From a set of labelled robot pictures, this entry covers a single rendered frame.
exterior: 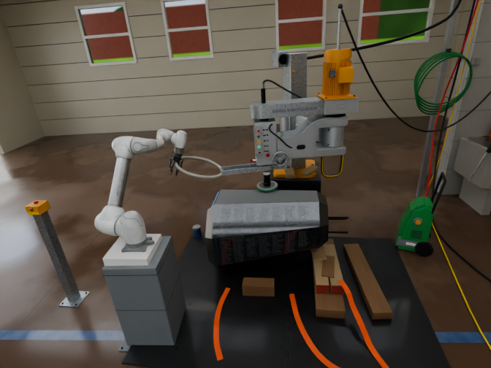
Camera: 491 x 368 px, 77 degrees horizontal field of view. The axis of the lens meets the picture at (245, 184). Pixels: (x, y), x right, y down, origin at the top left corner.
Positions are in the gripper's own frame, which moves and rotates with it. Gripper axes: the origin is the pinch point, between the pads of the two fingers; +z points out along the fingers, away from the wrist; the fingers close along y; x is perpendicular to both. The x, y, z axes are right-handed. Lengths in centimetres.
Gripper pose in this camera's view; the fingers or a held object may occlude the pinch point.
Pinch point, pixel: (174, 171)
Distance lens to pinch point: 306.2
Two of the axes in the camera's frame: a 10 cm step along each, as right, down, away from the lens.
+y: 8.7, 0.7, 5.0
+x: -4.2, -4.3, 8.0
